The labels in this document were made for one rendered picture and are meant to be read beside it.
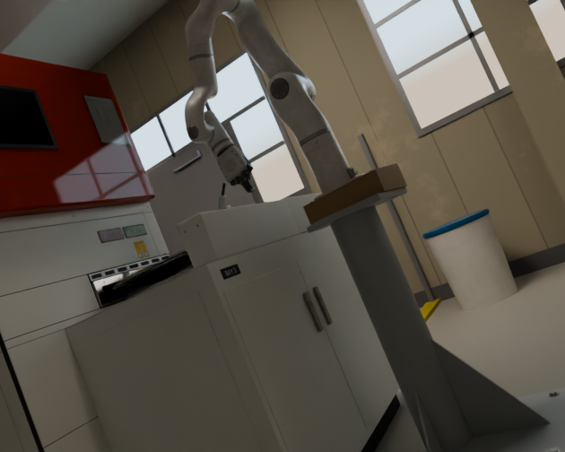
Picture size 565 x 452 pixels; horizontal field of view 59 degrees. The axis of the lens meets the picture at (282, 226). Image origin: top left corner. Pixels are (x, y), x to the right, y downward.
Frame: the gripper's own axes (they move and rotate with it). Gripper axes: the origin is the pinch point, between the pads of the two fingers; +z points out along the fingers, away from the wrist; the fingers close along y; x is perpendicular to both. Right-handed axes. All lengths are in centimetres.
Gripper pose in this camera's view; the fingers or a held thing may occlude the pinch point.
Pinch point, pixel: (248, 186)
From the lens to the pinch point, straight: 179.4
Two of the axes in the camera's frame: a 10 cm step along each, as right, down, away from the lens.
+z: 5.4, 8.2, -1.7
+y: 7.1, -5.6, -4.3
